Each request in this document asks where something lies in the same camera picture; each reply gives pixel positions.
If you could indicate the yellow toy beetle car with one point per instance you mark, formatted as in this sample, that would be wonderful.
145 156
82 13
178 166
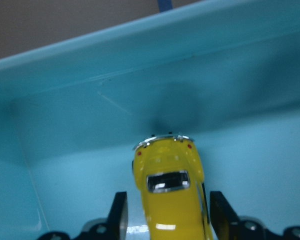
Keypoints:
168 172

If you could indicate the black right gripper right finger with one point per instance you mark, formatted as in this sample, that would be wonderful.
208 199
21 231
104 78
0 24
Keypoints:
224 220

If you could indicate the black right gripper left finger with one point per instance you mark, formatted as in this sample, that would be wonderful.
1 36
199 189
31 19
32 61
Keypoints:
117 219

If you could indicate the light blue plastic bin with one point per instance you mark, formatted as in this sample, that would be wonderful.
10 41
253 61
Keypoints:
223 72

